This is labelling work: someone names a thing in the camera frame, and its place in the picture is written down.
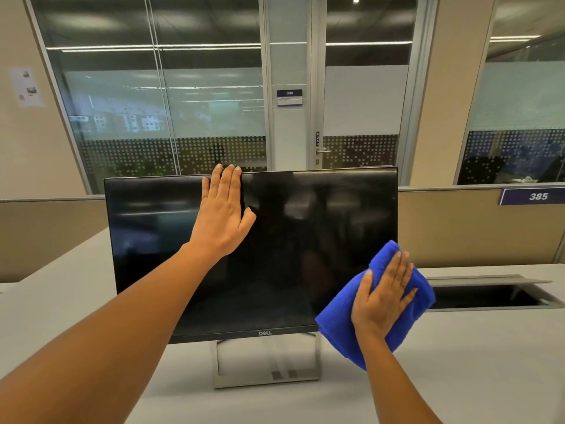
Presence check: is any person's left hand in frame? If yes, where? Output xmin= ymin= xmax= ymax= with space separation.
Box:
xmin=188 ymin=163 xmax=257 ymax=263

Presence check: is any person's right hand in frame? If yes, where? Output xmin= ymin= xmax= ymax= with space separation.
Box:
xmin=351 ymin=250 xmax=418 ymax=345

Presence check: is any blue microfibre cloth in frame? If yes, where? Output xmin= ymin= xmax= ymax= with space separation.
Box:
xmin=314 ymin=240 xmax=437 ymax=372

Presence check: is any black Dell monitor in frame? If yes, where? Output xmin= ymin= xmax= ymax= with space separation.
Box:
xmin=104 ymin=166 xmax=399 ymax=345

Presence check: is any person's left forearm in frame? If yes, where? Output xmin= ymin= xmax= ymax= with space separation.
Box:
xmin=0 ymin=242 xmax=221 ymax=424

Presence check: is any person's right forearm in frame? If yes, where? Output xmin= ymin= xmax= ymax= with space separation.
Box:
xmin=355 ymin=333 xmax=442 ymax=424

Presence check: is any green potted plant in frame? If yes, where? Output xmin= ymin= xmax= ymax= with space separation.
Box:
xmin=101 ymin=159 xmax=175 ymax=178

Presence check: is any beige partition panel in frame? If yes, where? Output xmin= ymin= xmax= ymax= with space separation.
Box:
xmin=0 ymin=197 xmax=110 ymax=283
xmin=397 ymin=185 xmax=565 ymax=269

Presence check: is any blue white room sign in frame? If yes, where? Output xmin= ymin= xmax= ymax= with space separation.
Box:
xmin=277 ymin=88 xmax=304 ymax=107

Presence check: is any dotted frosted glass window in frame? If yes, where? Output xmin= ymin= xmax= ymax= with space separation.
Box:
xmin=24 ymin=0 xmax=270 ymax=195
xmin=454 ymin=0 xmax=565 ymax=186

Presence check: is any blue number label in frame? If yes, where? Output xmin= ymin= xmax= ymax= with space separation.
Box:
xmin=498 ymin=187 xmax=565 ymax=206

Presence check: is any white paper notice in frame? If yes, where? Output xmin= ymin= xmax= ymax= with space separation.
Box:
xmin=8 ymin=67 xmax=45 ymax=108

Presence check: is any grey desk cable tray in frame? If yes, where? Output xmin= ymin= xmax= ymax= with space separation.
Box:
xmin=426 ymin=274 xmax=565 ymax=312

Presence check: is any glass door silver frame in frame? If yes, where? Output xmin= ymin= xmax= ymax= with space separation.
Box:
xmin=307 ymin=0 xmax=438 ymax=187

